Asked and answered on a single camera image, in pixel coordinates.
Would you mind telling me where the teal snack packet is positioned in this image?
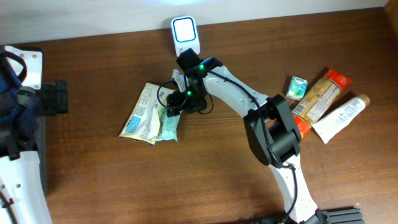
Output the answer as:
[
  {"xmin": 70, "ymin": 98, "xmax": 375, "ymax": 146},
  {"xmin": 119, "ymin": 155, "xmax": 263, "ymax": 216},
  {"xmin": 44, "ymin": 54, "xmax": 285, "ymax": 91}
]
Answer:
[{"xmin": 156, "ymin": 109, "xmax": 180, "ymax": 141}]

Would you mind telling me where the cream wipes packet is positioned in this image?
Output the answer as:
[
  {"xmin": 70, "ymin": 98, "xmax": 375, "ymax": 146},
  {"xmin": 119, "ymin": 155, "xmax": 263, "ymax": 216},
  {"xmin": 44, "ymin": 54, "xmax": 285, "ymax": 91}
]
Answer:
[{"xmin": 119, "ymin": 83, "xmax": 173, "ymax": 145}]

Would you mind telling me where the small mint green bar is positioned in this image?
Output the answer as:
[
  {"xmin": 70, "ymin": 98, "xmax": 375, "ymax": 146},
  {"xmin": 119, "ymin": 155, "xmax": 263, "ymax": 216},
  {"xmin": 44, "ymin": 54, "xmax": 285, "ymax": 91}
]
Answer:
[{"xmin": 286, "ymin": 77, "xmax": 308, "ymax": 100}]

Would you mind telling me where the orange spaghetti package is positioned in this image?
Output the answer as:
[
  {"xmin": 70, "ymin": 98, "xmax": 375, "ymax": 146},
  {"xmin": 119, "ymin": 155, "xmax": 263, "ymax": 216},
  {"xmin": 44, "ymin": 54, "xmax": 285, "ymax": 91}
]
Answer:
[{"xmin": 292, "ymin": 68, "xmax": 352, "ymax": 139}]

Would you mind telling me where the white Pantene tube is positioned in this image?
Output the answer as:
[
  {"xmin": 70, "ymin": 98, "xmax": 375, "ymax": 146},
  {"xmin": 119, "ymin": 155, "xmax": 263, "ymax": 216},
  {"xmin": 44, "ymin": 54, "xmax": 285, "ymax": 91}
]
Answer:
[{"xmin": 312, "ymin": 94, "xmax": 371, "ymax": 144}]

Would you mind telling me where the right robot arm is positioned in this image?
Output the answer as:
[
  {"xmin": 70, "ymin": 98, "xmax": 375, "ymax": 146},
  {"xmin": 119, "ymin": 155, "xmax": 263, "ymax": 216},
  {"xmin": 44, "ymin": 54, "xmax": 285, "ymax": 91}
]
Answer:
[{"xmin": 165, "ymin": 49, "xmax": 323, "ymax": 223}]

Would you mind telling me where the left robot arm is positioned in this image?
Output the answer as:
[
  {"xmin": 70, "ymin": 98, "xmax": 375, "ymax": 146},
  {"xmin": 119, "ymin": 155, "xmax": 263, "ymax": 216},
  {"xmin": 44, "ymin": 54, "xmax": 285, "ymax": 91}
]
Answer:
[{"xmin": 1, "ymin": 45, "xmax": 69, "ymax": 223}]

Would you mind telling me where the white cube barcode scanner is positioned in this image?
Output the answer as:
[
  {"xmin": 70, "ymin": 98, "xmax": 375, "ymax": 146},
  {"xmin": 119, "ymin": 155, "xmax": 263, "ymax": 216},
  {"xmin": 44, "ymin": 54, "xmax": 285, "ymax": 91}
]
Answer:
[{"xmin": 170, "ymin": 16, "xmax": 200, "ymax": 57}]

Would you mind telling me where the black mesh basket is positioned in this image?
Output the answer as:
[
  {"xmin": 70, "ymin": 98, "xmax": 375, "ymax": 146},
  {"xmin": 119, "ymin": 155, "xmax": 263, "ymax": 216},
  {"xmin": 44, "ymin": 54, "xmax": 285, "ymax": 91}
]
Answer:
[{"xmin": 35, "ymin": 116, "xmax": 49, "ymax": 195}]

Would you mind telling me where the wooden side panel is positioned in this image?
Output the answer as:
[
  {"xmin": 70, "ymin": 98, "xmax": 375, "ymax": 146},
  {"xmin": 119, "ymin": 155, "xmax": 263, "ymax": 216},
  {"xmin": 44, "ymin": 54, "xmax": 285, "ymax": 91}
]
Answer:
[{"xmin": 384, "ymin": 0, "xmax": 398, "ymax": 33}]

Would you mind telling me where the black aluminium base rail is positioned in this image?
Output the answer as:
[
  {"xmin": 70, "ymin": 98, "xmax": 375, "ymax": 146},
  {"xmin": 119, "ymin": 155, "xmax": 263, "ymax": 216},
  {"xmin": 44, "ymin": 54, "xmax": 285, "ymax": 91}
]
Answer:
[{"xmin": 248, "ymin": 207, "xmax": 365, "ymax": 224}]

